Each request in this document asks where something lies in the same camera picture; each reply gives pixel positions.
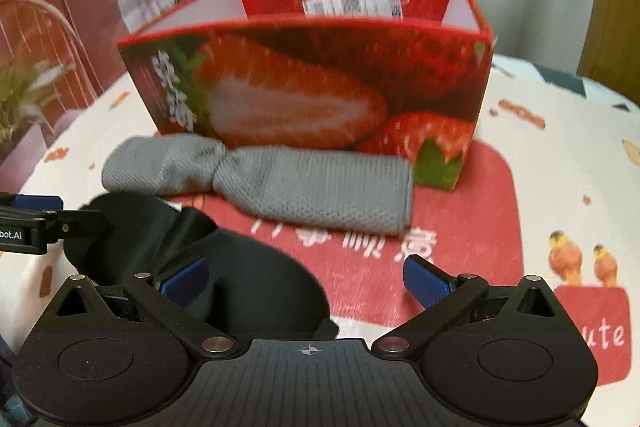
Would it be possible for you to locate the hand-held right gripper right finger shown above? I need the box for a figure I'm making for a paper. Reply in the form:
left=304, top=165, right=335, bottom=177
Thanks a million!
left=371, top=254, right=576, bottom=362

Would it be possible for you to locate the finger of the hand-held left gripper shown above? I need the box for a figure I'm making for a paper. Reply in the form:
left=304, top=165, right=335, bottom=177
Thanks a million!
left=0, top=192, right=64, bottom=213
left=30, top=209, right=110, bottom=241

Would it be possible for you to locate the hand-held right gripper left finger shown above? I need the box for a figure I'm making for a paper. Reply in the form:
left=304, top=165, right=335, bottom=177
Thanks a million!
left=37, top=257, right=242, bottom=362

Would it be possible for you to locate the black eye mask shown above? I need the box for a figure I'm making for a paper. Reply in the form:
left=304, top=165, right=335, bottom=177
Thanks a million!
left=62, top=192, right=338, bottom=341

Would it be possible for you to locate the red strawberry print cardboard box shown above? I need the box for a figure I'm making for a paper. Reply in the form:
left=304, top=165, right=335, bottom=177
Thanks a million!
left=117, top=0, right=496, bottom=192

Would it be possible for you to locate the grey knitted cloth roll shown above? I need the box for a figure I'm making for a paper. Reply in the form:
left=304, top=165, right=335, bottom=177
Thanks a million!
left=101, top=134, right=415, bottom=237

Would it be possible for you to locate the white cartoon print blanket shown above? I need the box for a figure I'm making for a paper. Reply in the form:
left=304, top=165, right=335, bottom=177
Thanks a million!
left=0, top=54, right=640, bottom=427

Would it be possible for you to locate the pink plant print backdrop cloth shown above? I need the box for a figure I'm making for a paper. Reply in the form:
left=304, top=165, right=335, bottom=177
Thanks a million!
left=0, top=0, right=239, bottom=180

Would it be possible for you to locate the wooden door frame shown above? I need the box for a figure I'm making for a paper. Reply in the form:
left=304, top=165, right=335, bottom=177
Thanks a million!
left=577, top=0, right=640, bottom=104

